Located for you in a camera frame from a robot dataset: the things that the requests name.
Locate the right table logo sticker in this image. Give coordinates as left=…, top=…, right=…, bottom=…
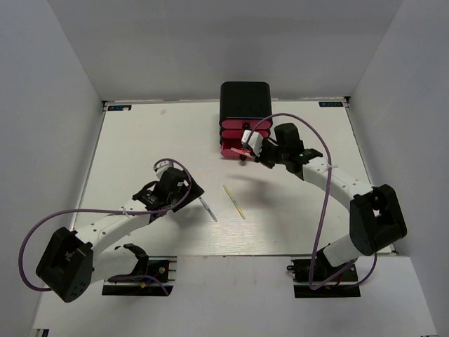
left=319, top=101, right=344, bottom=107

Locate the pink drawer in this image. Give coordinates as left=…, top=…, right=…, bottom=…
left=220, top=138, right=251, bottom=161
left=220, top=119, right=272, bottom=130
left=220, top=129, right=271, bottom=139

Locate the blue thin pen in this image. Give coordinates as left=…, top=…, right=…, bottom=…
left=199, top=197, right=217, bottom=222

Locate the red thin pen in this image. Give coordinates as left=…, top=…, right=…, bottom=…
left=230, top=147, right=251, bottom=157

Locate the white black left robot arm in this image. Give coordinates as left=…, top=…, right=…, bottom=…
left=36, top=167, right=204, bottom=303

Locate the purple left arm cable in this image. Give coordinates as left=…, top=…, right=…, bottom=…
left=17, top=158, right=194, bottom=293

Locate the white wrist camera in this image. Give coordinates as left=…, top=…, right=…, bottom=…
left=153, top=160, right=174, bottom=180
left=241, top=130, right=264, bottom=157

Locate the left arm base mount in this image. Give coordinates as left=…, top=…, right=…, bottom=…
left=102, top=257, right=177, bottom=297

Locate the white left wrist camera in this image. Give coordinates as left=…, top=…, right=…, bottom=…
left=153, top=160, right=174, bottom=180

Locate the black drawer cabinet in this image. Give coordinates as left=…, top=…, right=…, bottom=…
left=219, top=81, right=272, bottom=146

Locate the yellow thin pen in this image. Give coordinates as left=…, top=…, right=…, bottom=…
left=223, top=185, right=246, bottom=220

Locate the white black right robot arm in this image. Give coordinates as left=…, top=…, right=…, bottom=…
left=248, top=123, right=408, bottom=280

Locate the pink top drawer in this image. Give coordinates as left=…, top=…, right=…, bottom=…
left=220, top=119, right=272, bottom=130

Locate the left table logo sticker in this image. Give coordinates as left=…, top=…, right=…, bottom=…
left=107, top=105, right=132, bottom=112

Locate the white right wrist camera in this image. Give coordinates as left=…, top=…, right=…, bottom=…
left=241, top=130, right=264, bottom=157

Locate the pink bottom drawer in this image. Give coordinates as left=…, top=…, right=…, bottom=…
left=220, top=138, right=251, bottom=161

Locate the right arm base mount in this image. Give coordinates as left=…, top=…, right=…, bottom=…
left=286, top=258, right=362, bottom=300

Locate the table logo sticker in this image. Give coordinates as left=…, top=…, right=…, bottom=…
left=319, top=101, right=344, bottom=107
left=107, top=105, right=132, bottom=112

